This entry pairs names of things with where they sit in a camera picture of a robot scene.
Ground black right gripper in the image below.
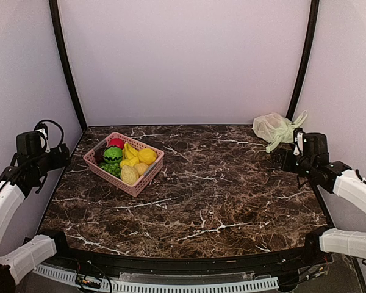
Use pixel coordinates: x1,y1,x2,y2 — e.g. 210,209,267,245
272,146,316,178

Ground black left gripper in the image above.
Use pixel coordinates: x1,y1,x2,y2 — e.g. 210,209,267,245
32,143,71,177

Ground light green plastic bag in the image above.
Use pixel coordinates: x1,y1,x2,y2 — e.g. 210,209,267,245
252,110,308,153

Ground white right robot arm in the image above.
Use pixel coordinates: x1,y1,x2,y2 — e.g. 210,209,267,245
272,128,366,265

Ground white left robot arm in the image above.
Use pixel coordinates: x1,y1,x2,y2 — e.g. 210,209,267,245
0,119,74,292

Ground dark purple toy fruit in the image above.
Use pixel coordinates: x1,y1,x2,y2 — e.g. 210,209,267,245
94,148,105,165

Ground green toy watermelon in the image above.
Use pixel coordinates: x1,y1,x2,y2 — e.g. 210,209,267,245
103,146,123,164

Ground green toy vegetable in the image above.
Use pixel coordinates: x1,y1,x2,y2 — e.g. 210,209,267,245
98,162,121,178

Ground red toy apple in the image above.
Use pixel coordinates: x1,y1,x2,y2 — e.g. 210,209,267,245
107,138,125,149

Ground yellow toy bananas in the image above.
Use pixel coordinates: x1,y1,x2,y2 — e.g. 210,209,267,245
120,143,140,168

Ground pink plastic basket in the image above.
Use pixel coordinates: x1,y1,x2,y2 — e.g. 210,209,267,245
83,132,164,197

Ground yellow toy lemon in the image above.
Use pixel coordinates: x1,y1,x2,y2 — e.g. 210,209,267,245
137,148,157,165

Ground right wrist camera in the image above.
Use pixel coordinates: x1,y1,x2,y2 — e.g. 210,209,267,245
293,128,304,156

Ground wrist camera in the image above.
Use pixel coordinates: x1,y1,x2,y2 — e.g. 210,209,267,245
34,119,64,153
293,128,304,156

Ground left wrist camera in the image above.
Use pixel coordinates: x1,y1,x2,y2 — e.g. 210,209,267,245
34,119,64,153

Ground black front rail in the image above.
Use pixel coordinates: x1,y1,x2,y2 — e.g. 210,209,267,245
46,247,332,277

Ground white slotted cable duct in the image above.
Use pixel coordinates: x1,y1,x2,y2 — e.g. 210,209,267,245
33,264,279,292

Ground left black frame post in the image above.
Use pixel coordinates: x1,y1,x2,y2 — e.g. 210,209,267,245
48,0,88,132

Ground black frame post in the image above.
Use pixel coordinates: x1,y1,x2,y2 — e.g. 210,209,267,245
48,0,88,132
286,0,320,120

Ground right black frame post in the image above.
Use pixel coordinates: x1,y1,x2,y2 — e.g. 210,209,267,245
286,0,320,120

